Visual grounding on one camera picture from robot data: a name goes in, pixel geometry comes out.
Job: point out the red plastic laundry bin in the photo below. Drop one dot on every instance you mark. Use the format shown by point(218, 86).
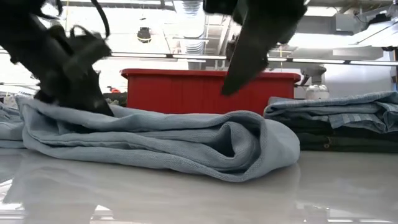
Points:
point(174, 93)

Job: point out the blue white striped shirt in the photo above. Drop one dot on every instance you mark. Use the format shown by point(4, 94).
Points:
point(342, 109)

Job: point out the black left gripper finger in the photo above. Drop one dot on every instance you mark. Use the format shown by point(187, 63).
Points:
point(84, 99)

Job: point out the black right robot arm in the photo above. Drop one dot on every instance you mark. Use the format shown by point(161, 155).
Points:
point(264, 3)

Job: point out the long ceiling light bar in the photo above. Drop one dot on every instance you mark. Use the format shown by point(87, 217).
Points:
point(326, 60)

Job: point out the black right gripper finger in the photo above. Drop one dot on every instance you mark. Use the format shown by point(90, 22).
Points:
point(245, 65)

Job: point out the small pink clip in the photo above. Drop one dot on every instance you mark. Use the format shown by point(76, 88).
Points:
point(114, 90)

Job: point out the silver ventilation duct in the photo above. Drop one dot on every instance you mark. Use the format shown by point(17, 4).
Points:
point(191, 31)
point(311, 3)

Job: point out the black round ceiling fixture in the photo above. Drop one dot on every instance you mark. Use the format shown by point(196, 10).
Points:
point(144, 35)

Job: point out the light blue denim shirt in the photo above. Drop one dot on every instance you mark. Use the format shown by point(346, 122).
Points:
point(155, 140)

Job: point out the dark blue denim jeans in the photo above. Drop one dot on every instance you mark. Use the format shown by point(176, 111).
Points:
point(342, 141)

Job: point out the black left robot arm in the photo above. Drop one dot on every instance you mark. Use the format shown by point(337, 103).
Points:
point(21, 31)

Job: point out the white spray bottle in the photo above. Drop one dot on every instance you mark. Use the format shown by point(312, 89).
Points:
point(317, 90)

